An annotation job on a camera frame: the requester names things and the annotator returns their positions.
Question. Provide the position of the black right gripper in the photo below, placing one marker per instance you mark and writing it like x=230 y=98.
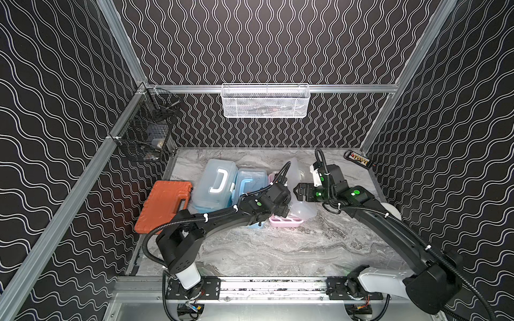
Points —
x=308 y=188

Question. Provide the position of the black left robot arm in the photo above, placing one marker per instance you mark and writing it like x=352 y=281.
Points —
x=176 y=244

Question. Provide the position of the red-orange plastic tool case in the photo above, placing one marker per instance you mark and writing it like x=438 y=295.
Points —
x=164 y=201

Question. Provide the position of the white tape roll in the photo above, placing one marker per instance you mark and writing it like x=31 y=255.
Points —
x=391 y=210

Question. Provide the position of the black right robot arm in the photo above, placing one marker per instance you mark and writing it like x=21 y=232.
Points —
x=433 y=278

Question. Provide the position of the white wire mesh basket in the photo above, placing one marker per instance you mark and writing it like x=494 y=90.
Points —
x=265 y=101

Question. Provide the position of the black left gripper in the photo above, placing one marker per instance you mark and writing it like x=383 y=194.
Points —
x=282 y=194

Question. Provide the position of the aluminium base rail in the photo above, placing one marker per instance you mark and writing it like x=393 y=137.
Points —
x=254 y=298

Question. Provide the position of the black wire basket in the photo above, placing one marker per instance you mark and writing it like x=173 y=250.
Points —
x=145 y=136

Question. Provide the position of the pink toolbox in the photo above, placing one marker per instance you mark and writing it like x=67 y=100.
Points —
x=299 y=211

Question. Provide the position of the light blue front toolbox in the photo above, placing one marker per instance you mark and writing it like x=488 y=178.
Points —
x=249 y=180

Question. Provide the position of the turquoise back toolbox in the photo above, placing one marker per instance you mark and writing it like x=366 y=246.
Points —
x=214 y=190

